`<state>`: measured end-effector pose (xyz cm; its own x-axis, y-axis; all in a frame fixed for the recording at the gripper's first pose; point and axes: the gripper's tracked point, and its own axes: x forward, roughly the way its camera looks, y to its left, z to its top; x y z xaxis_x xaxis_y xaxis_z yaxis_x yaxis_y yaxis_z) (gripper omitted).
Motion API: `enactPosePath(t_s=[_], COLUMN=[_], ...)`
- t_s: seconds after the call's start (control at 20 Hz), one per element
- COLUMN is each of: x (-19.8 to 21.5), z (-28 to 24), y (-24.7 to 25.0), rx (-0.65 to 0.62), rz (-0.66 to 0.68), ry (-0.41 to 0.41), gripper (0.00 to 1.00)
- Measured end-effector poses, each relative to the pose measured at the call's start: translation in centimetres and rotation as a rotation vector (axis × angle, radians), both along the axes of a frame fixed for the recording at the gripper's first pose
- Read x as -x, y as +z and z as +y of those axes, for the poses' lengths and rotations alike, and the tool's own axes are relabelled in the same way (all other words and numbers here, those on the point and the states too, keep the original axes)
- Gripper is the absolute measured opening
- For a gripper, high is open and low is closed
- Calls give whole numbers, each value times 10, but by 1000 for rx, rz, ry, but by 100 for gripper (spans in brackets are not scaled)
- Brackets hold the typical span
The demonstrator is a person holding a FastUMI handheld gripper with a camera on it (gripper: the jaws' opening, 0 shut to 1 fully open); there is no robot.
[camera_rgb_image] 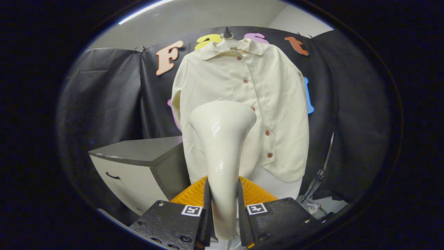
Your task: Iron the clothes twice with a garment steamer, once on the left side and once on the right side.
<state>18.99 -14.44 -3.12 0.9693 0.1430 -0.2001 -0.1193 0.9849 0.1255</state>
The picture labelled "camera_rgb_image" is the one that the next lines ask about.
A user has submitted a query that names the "black backdrop cloth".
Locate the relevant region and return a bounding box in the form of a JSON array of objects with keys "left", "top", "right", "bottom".
[{"left": 57, "top": 26, "right": 392, "bottom": 226}]

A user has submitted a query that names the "grey and cream cabinet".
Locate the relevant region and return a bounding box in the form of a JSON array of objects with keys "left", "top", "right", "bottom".
[{"left": 88, "top": 135, "right": 191, "bottom": 217}]

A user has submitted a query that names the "white plastic hanger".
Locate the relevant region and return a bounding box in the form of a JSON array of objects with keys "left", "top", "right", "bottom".
[{"left": 212, "top": 32, "right": 243, "bottom": 51}]

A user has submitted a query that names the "cream button-up shirt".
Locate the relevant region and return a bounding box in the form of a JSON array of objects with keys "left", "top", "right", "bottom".
[{"left": 171, "top": 38, "right": 310, "bottom": 184}]

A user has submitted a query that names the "white garment steamer head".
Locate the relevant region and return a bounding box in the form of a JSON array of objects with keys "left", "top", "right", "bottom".
[{"left": 189, "top": 100, "right": 257, "bottom": 241}]

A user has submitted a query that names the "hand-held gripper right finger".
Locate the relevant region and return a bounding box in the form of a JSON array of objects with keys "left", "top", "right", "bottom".
[{"left": 237, "top": 177, "right": 321, "bottom": 250}]

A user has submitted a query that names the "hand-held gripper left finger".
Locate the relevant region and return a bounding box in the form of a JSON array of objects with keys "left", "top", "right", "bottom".
[{"left": 128, "top": 176, "right": 213, "bottom": 250}]

